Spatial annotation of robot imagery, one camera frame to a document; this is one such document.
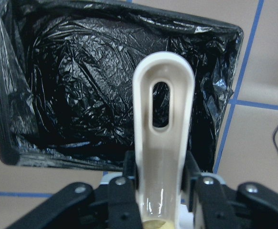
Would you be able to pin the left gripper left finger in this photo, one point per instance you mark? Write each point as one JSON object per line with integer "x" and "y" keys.
{"x": 79, "y": 206}

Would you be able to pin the bin with black bag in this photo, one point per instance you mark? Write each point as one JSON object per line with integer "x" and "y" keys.
{"x": 66, "y": 71}

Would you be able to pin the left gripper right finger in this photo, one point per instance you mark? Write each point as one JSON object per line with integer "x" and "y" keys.
{"x": 217, "y": 206}

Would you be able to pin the beige plastic dustpan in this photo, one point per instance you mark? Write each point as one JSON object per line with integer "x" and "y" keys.
{"x": 160, "y": 151}

